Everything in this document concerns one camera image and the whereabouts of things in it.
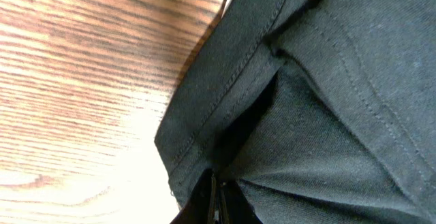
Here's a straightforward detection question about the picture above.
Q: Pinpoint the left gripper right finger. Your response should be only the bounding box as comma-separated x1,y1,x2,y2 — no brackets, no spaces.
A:
218,181,262,224

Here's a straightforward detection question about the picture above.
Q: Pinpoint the black t-shirt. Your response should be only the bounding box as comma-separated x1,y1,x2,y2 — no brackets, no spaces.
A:
155,0,435,223

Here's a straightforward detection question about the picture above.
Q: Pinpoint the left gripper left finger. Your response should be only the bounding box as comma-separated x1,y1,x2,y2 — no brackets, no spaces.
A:
170,169,217,224

